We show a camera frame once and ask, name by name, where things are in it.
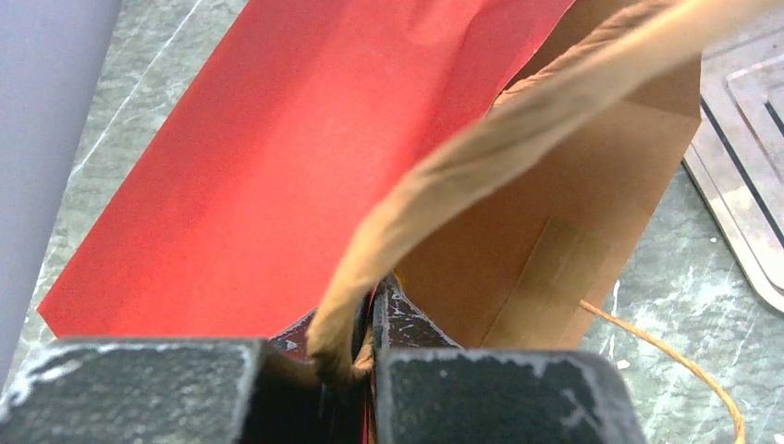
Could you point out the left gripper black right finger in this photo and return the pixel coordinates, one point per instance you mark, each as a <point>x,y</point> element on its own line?
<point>428,389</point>

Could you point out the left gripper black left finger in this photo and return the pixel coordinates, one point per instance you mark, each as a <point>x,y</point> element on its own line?
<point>175,390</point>

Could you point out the red paper bag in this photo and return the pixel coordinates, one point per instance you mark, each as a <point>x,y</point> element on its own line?
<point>502,158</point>

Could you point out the silver metal tray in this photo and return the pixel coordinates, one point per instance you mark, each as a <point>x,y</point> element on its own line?
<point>736,156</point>

